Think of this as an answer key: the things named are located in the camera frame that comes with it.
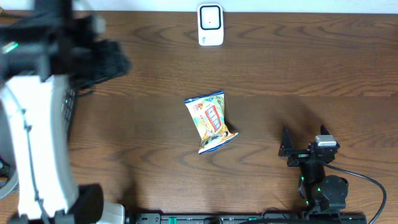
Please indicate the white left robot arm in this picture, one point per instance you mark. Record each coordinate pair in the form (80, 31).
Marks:
(46, 58)

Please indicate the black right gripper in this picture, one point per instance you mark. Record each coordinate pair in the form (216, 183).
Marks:
(286, 149)

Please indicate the grey plastic mesh basket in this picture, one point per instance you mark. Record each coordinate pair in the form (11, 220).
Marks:
(68, 109)

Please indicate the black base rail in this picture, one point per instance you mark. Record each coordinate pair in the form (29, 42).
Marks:
(156, 218)

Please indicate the yellow snack bag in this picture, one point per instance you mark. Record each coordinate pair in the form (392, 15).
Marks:
(208, 114)

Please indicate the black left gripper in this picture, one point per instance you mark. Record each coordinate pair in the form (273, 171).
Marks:
(104, 64)

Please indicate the white barcode scanner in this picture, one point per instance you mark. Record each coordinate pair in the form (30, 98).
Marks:
(210, 24)

